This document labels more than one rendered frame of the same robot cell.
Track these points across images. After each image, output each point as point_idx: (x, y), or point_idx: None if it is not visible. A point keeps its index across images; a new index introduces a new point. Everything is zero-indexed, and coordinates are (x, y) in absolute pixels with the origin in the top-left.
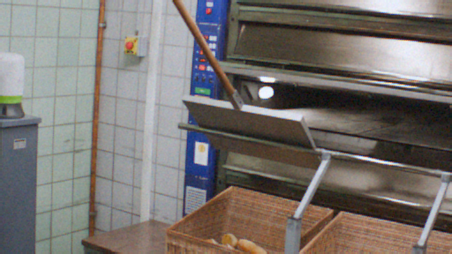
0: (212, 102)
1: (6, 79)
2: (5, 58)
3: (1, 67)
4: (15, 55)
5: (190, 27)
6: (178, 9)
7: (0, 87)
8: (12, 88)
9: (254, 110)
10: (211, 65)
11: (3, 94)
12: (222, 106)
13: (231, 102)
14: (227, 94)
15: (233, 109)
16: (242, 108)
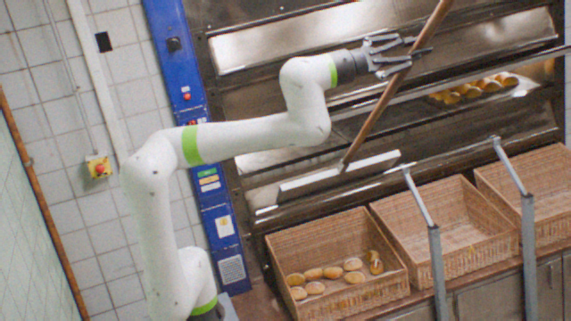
0: (314, 178)
1: (210, 281)
2: (202, 259)
3: (204, 272)
4: (197, 250)
5: (372, 127)
6: (379, 116)
7: (208, 293)
8: (214, 284)
9: (358, 166)
10: (357, 149)
11: (212, 298)
12: (326, 176)
13: (343, 169)
14: (344, 165)
15: (338, 174)
16: (346, 169)
